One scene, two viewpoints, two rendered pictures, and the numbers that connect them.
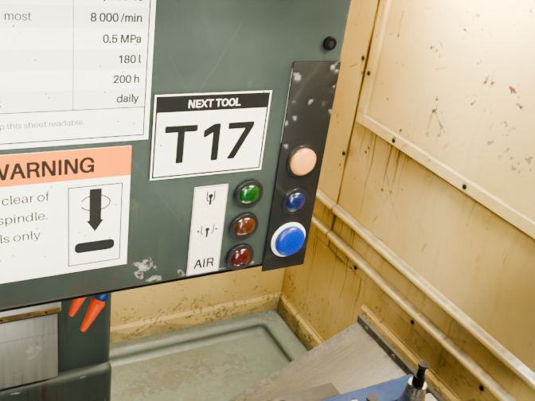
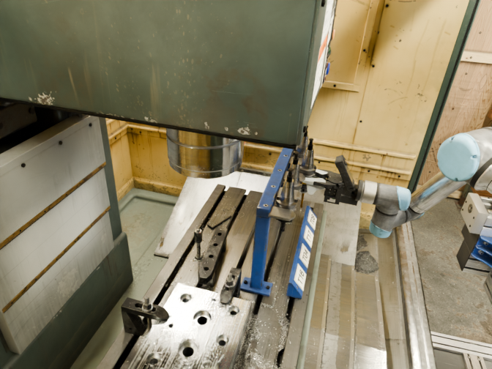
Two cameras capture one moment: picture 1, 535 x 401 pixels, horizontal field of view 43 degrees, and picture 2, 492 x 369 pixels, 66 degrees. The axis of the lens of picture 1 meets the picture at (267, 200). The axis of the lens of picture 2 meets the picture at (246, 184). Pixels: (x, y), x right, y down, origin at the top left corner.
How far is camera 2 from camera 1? 0.78 m
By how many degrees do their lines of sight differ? 39
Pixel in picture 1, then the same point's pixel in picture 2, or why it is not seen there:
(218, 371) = (137, 225)
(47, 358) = (109, 239)
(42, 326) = (104, 221)
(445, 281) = not seen: hidden behind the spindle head
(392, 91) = not seen: hidden behind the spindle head
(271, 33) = not seen: outside the picture
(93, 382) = (123, 244)
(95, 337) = (116, 220)
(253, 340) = (136, 205)
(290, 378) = (185, 200)
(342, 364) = (203, 181)
